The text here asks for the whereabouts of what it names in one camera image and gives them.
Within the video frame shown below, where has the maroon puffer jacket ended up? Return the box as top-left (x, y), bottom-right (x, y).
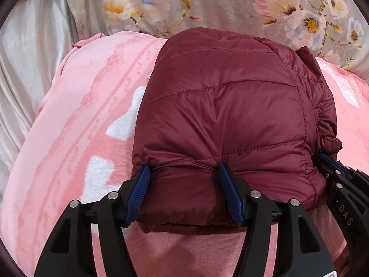
top-left (132, 28), bottom-right (342, 235)

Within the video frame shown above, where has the pink printed blanket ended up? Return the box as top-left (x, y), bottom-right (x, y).
top-left (1, 31), bottom-right (368, 276)

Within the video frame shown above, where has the grey floral bedsheet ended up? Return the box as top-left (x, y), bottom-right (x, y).
top-left (67, 0), bottom-right (368, 79)

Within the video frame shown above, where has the white satin curtain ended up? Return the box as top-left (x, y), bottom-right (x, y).
top-left (0, 0), bottom-right (79, 196)

